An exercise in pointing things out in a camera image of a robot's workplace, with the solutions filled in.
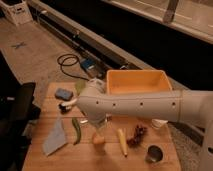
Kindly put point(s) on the white storage box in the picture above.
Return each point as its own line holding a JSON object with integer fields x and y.
{"x": 17, "y": 14}

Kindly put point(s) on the green translucent cup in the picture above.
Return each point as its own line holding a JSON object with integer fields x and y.
{"x": 79, "y": 86}

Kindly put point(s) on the white paper cup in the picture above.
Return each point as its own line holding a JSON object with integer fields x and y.
{"x": 157, "y": 124}

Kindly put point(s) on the blue sponge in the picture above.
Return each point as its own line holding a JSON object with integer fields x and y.
{"x": 63, "y": 94}

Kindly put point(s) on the blue folded cloth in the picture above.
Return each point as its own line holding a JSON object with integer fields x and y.
{"x": 55, "y": 139}

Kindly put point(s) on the yellow-red apple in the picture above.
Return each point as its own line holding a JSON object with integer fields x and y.
{"x": 97, "y": 139}

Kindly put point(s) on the metal cup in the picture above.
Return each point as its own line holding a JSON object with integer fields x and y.
{"x": 154, "y": 154}

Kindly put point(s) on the green chili pepper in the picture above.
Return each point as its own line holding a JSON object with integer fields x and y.
{"x": 77, "y": 128}

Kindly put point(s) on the black chair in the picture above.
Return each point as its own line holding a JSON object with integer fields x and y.
{"x": 16, "y": 109}

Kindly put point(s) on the yellow plastic bin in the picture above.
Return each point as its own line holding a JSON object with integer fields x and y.
{"x": 136, "y": 81}

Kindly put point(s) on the dark grape bunch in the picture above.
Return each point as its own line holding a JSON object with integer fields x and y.
{"x": 139, "y": 132}

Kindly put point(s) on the silver fork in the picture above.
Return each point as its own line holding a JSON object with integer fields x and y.
{"x": 108, "y": 118}

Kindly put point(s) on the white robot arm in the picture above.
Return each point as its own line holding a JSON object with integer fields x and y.
{"x": 185, "y": 106}

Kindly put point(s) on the yellow corn cob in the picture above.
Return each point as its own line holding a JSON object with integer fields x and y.
{"x": 122, "y": 141}

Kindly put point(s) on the blue power box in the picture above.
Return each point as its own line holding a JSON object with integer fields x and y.
{"x": 92, "y": 69}

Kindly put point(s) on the white handled brush tool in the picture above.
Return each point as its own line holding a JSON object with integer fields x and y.
{"x": 66, "y": 106}

